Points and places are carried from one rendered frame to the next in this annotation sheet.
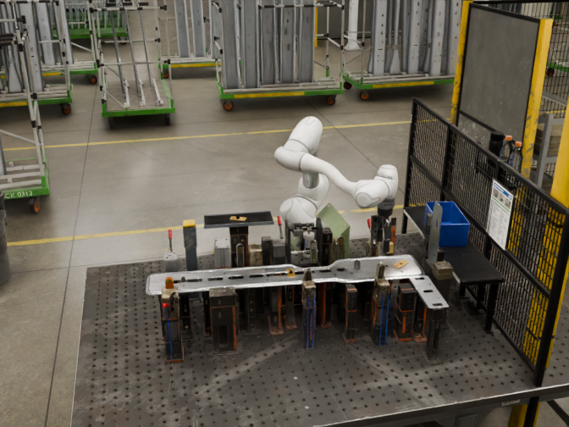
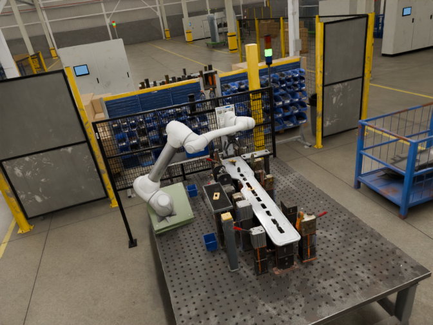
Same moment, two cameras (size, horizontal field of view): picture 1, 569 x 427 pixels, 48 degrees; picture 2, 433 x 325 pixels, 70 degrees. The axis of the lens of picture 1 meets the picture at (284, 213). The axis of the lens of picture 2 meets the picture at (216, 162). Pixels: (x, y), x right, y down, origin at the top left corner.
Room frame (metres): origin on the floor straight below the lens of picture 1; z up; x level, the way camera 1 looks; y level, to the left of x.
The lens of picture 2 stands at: (3.11, 2.19, 2.38)
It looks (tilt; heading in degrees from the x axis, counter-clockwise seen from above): 26 degrees down; 268
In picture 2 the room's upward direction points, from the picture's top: 9 degrees counter-clockwise
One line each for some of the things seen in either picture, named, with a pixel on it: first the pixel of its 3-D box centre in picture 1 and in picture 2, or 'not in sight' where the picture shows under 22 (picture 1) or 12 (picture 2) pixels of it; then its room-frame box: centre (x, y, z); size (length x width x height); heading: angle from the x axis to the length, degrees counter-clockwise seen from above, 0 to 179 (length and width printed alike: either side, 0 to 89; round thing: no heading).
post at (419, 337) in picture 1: (420, 311); not in sight; (2.68, -0.67, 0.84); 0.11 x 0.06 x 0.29; 8
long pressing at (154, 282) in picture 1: (286, 274); (252, 189); (2.77, -0.01, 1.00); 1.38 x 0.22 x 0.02; 98
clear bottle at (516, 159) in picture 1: (515, 162); (212, 97); (2.94, -1.13, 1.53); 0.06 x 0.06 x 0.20
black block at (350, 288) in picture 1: (350, 313); (259, 184); (2.65, -0.33, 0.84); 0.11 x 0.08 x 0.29; 8
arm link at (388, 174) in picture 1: (385, 181); (230, 120); (2.84, -0.48, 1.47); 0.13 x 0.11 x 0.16; 145
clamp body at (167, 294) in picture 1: (173, 324); (307, 237); (2.51, 0.52, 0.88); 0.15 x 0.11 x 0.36; 8
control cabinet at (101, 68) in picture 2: not in sight; (99, 73); (5.61, -6.77, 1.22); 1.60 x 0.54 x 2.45; 13
